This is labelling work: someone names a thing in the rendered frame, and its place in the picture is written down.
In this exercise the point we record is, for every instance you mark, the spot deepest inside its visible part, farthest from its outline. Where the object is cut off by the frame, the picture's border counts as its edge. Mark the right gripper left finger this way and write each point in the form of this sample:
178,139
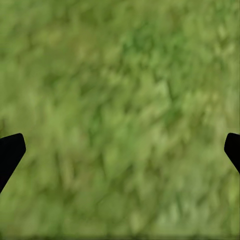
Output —
12,150

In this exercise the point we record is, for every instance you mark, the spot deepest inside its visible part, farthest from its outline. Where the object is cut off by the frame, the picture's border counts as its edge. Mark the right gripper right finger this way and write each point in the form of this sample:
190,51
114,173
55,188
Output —
232,149

